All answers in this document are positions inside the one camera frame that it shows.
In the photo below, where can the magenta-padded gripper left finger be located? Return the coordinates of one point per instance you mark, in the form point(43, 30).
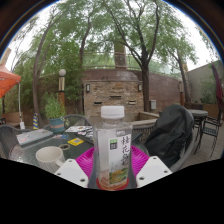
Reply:
point(85, 161)

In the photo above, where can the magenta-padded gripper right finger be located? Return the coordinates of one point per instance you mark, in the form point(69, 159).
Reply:
point(140, 159)

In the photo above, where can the clear white-capped drink bottle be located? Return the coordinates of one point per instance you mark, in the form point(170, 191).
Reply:
point(112, 150)

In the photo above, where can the yellow card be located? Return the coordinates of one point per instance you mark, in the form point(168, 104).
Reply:
point(76, 141)

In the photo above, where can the white booklet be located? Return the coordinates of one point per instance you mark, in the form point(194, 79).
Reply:
point(78, 128)

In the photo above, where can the white ceramic mug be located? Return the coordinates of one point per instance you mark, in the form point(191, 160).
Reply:
point(48, 158)

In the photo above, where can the black backpack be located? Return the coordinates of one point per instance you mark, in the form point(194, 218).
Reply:
point(170, 133)

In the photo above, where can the grey laptop with stickers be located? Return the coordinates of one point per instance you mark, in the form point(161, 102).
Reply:
point(33, 136)

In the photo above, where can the potted green plant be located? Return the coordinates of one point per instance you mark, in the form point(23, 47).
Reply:
point(55, 108)

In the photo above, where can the blue yellow striped bollard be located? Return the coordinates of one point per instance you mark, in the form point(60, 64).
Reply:
point(35, 121)

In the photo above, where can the dark forked-trunk tree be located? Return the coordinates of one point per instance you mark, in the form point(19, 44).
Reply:
point(145, 93)

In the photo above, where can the round dark patio table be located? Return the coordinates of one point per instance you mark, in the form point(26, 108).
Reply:
point(198, 113)

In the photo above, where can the black metal patio chair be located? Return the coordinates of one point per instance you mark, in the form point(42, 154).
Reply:
point(211, 130)

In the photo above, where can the slender leaning-trunk tree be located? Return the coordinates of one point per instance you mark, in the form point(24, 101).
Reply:
point(35, 96)

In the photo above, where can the orange canopy tent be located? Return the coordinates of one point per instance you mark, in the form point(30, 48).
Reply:
point(8, 81)

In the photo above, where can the grey wall utility box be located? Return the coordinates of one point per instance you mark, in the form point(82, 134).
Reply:
point(153, 104)

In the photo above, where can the wall lantern lamp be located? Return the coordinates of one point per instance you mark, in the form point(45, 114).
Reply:
point(88, 88)
point(140, 87)

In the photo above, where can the globe-topped wooden lamp post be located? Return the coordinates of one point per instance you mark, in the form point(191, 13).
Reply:
point(62, 88)

